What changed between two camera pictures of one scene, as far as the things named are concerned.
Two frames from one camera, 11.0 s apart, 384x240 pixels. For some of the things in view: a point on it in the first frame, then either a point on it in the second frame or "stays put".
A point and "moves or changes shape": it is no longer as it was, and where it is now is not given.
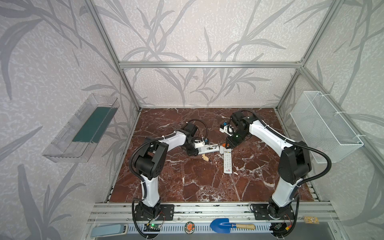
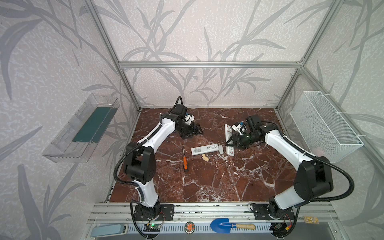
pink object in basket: [316, 154] stays put
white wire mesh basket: [321, 125] stays put
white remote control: [209, 148] stays put
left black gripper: [195, 149] → [192, 130]
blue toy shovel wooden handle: [223, 225] stays put
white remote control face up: [227, 161] moves or changes shape
